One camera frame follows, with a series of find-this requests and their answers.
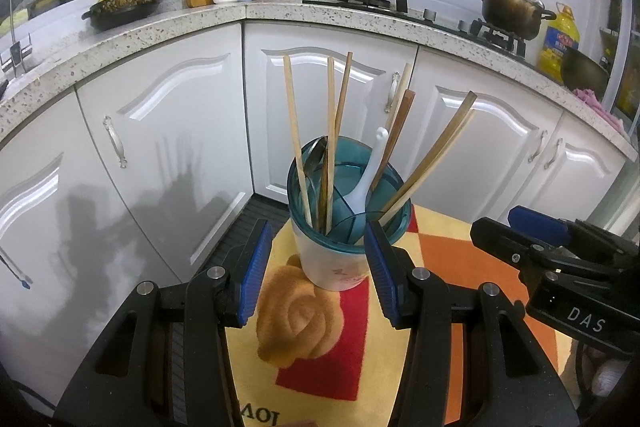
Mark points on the yellow oil bottle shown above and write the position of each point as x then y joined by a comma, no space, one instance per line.
560,39

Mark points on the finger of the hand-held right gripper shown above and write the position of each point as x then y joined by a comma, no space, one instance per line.
500,239
537,218

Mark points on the white cabinet door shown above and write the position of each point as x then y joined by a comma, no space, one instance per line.
175,117
585,177
500,147
40,232

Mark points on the colourful patterned mat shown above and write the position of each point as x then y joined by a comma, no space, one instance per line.
320,317

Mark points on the steel stock pot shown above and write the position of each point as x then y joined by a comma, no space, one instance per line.
515,7

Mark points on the glass door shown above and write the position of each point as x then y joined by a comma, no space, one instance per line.
620,32

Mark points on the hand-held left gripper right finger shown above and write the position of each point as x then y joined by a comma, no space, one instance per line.
382,267

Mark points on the dark open wok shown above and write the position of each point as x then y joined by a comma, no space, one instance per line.
582,69

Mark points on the wooden chopsticks in holder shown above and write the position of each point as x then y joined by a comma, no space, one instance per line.
312,97

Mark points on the pink cloth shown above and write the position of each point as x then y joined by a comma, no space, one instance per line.
597,104

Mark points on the person's right hand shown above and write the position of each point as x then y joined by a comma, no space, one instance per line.
607,377

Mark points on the floral utensil holder teal rim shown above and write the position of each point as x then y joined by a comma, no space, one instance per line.
330,267

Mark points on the metal spoon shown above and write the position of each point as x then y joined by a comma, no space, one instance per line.
316,154

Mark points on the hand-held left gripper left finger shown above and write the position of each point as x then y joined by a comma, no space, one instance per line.
255,267

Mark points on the metal faucet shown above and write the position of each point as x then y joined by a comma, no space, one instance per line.
20,52

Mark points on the black gas stove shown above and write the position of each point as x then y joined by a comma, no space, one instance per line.
425,14

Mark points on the black casserole yellow lid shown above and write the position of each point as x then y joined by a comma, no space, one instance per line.
125,2

